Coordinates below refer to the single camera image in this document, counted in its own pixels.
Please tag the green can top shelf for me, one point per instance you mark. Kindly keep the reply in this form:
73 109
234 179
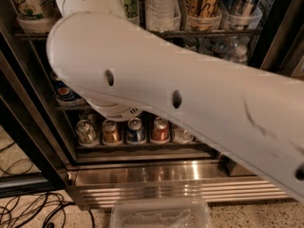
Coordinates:
131 9

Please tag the silver can bottom shelf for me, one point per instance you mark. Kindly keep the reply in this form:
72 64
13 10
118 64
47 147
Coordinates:
87 135

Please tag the gold can top shelf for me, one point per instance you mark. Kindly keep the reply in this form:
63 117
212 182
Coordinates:
202 14

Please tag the orange can bottom shelf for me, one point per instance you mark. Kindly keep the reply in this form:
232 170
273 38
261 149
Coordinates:
112 135

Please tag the water bottle bottom shelf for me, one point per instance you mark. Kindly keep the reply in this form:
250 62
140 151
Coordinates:
181 135

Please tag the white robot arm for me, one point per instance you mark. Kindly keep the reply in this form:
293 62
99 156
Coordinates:
253 116

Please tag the clear plastic bin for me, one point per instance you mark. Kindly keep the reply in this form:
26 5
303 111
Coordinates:
161 213

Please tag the white 7up can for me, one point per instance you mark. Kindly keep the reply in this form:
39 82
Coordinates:
36 16

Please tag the blue can bottom shelf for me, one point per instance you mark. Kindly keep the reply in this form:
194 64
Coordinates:
135 132

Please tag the red can bottom shelf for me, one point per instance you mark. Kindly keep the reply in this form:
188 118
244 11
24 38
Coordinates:
160 131

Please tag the blue pepsi can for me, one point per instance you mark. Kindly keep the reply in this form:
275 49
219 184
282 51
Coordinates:
65 95

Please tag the dark blue can top shelf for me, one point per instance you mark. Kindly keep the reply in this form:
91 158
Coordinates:
238 14

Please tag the water bottle middle shelf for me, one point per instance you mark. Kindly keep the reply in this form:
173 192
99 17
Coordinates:
239 54

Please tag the water bottle top shelf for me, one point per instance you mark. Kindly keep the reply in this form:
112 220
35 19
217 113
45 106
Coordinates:
159 15

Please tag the water bottle shelf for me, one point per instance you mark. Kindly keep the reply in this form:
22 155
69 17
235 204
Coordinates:
181 135
159 15
239 54

